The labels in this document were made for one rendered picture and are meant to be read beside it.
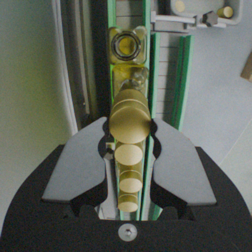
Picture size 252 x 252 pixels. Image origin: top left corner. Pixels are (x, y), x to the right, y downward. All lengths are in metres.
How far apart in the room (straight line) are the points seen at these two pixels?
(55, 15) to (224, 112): 0.67
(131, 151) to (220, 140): 0.66
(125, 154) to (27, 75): 0.16
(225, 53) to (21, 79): 0.62
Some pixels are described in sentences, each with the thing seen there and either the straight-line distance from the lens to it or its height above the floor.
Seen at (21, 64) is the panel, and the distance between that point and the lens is 0.21.
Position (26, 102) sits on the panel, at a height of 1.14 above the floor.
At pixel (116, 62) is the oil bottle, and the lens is 0.21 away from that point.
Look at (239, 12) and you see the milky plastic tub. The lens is 0.57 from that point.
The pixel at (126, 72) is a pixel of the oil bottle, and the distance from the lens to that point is 0.21.
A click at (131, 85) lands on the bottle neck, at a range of 0.17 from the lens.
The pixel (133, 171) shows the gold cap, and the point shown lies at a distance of 0.22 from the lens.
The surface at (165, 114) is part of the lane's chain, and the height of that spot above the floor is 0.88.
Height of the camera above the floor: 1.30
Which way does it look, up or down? 60 degrees down
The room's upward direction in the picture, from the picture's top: 177 degrees counter-clockwise
